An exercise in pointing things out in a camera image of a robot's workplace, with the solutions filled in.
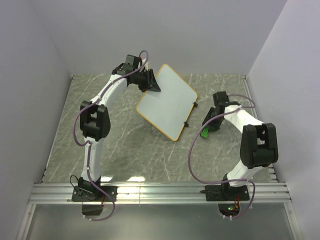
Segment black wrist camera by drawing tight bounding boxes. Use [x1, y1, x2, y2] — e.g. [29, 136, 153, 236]
[124, 54, 141, 72]
[212, 91, 230, 107]

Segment aluminium rail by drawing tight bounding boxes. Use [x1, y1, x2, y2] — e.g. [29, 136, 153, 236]
[38, 74, 75, 184]
[28, 182, 292, 205]
[241, 74, 279, 183]

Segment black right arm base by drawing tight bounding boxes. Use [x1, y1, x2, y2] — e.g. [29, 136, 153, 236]
[200, 183, 250, 202]

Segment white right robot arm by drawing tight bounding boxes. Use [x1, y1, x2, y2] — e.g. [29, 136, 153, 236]
[202, 102, 279, 200]

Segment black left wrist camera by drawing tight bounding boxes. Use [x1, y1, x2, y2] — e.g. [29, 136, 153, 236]
[124, 54, 141, 72]

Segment yellow framed whiteboard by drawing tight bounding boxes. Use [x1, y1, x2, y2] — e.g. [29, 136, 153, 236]
[136, 64, 198, 142]

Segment aluminium right side rail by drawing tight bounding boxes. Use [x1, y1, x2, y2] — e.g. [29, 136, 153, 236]
[241, 74, 279, 183]

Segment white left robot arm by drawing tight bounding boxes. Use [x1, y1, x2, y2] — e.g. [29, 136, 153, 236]
[72, 57, 161, 183]

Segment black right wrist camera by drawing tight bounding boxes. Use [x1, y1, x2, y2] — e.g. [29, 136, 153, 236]
[212, 91, 230, 107]

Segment aluminium left side rail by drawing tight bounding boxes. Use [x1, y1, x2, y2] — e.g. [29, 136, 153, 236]
[38, 74, 75, 184]

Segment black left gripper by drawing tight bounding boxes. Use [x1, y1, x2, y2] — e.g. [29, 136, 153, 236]
[133, 69, 161, 94]

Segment green bone-shaped eraser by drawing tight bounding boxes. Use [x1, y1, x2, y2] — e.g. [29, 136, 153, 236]
[200, 127, 209, 139]

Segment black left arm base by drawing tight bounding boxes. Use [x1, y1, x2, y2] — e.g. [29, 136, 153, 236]
[69, 175, 118, 202]

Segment aluminium front rail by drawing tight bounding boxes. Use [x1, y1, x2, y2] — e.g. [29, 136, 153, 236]
[28, 182, 292, 205]

